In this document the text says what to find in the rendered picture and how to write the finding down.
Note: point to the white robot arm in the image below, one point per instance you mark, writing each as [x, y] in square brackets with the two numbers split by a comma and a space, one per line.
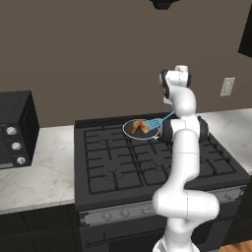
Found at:
[185, 164]

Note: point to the white-rimmed dark plate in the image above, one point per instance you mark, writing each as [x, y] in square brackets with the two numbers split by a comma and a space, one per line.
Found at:
[128, 134]

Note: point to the brown roasted chicken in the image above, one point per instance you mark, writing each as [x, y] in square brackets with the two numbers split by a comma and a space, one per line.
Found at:
[139, 126]

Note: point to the blue spatula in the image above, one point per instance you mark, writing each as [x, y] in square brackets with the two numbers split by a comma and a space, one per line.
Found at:
[153, 123]

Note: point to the black gas range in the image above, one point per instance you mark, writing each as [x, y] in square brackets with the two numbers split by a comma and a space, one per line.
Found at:
[114, 157]

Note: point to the silver range knob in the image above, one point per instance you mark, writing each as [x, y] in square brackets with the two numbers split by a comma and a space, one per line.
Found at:
[124, 213]
[146, 210]
[228, 196]
[106, 216]

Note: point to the silver toaster oven knob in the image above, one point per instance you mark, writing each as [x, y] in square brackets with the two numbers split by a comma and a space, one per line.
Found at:
[21, 160]
[16, 146]
[11, 131]

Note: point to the black toaster oven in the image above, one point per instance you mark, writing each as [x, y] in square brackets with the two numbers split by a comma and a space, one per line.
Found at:
[16, 111]

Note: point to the black oven door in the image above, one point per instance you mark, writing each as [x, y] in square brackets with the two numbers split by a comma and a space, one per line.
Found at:
[118, 239]

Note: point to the black range hood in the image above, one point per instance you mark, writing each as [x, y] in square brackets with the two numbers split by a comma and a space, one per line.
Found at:
[163, 3]

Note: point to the black base cabinet run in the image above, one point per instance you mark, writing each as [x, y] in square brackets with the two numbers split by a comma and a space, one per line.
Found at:
[36, 229]

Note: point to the black narrow base cabinet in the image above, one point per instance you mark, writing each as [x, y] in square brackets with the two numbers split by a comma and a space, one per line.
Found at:
[242, 223]

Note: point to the white wall outlet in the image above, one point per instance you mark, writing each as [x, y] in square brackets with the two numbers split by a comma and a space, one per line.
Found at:
[227, 86]

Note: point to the black wall cabinet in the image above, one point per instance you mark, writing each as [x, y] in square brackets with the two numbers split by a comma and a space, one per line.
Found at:
[246, 36]

